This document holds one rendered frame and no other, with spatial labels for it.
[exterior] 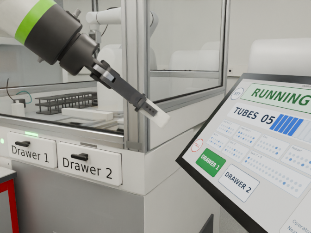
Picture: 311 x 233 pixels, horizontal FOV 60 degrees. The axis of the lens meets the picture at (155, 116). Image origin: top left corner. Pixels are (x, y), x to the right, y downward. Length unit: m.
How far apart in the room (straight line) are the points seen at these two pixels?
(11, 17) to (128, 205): 0.69
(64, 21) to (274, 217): 0.45
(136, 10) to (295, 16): 3.30
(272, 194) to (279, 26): 3.58
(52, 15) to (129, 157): 0.54
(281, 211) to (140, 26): 0.60
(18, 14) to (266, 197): 0.49
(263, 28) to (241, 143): 3.44
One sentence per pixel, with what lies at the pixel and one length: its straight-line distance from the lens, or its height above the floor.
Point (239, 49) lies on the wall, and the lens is 3.98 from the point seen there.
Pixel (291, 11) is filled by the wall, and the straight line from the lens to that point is 4.01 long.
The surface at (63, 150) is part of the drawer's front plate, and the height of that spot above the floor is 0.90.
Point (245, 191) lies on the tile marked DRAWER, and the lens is 0.52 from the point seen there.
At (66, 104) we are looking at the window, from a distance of 1.06.
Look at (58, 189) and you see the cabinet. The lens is 1.20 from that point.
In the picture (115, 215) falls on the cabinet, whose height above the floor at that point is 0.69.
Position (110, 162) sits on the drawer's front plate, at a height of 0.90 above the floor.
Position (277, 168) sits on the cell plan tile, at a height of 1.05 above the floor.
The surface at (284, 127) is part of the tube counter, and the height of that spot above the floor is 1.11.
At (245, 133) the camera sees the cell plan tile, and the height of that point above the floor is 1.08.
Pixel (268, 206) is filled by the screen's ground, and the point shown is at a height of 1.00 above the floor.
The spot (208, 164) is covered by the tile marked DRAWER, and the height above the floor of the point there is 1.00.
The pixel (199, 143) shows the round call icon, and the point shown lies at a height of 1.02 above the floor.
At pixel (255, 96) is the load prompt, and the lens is 0.67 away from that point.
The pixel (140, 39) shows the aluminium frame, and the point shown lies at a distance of 0.82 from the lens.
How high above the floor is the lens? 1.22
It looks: 11 degrees down
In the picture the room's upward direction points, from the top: straight up
